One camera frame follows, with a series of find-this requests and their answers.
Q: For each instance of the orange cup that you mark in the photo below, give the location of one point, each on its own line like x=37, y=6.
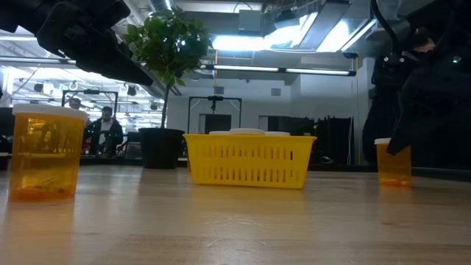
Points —
x=393, y=165

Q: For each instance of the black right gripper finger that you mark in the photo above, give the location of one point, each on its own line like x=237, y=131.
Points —
x=434, y=110

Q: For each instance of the yellow plastic slotted basket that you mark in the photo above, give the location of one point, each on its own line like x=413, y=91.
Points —
x=250, y=162

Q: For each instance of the person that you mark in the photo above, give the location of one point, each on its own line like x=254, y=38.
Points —
x=106, y=130
x=75, y=104

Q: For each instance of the long ceiling light bar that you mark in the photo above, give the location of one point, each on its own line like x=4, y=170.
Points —
x=243, y=68

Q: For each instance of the grey ceiling box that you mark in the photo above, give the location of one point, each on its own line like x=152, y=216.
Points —
x=250, y=20

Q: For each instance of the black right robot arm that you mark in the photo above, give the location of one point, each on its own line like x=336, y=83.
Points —
x=449, y=22

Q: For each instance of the black background camera frame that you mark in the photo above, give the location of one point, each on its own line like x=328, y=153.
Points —
x=215, y=98

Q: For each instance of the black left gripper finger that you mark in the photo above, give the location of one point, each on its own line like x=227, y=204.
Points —
x=125, y=70

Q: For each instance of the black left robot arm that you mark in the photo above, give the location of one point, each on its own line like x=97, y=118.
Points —
x=14, y=14

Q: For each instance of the potted green plant black pot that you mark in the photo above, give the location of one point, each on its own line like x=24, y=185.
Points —
x=160, y=147

